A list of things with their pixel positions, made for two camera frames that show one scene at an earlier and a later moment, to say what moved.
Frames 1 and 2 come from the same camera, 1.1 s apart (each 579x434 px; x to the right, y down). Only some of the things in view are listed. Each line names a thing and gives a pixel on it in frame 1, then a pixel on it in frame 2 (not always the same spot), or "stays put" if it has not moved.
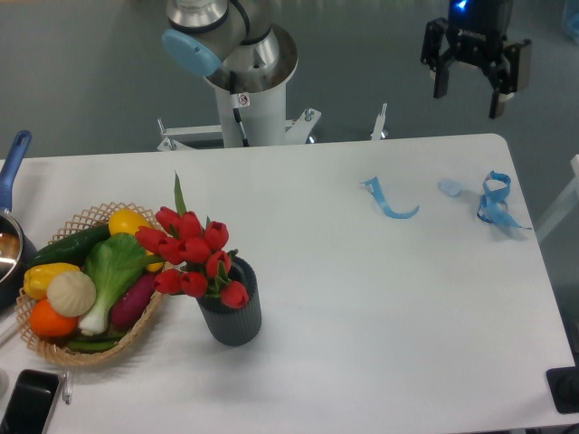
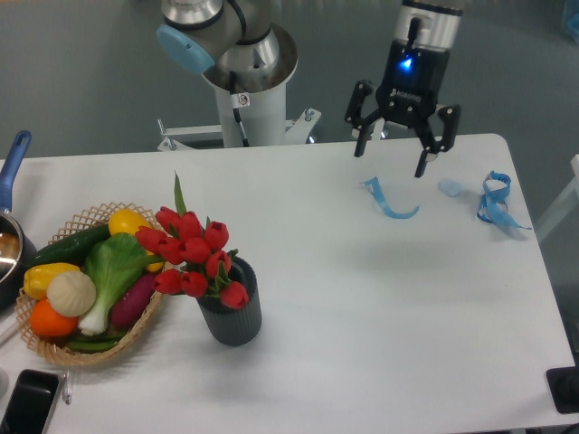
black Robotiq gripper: [475, 34] -> [414, 78]
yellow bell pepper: [126, 221] stays put
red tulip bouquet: [200, 250] stays put
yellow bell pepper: [38, 278] stays put
